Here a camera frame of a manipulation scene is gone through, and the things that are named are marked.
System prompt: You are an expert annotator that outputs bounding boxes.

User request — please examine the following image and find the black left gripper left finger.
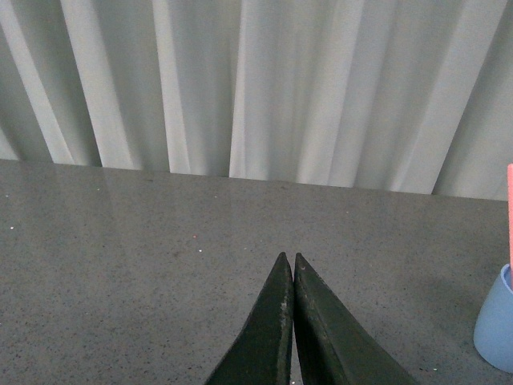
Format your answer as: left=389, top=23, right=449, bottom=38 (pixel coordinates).
left=206, top=253, right=294, bottom=385

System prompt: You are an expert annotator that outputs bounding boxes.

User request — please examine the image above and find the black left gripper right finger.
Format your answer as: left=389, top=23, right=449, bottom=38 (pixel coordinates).
left=294, top=253, right=417, bottom=384

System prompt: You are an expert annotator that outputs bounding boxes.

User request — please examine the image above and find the pink chopstick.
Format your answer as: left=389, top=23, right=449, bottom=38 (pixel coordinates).
left=507, top=163, right=513, bottom=287

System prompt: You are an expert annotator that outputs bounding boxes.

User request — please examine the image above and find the blue cup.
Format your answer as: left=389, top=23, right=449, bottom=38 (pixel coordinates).
left=474, top=264, right=512, bottom=373

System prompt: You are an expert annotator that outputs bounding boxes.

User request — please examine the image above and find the white curtain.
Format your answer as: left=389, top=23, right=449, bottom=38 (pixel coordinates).
left=1, top=1, right=512, bottom=200

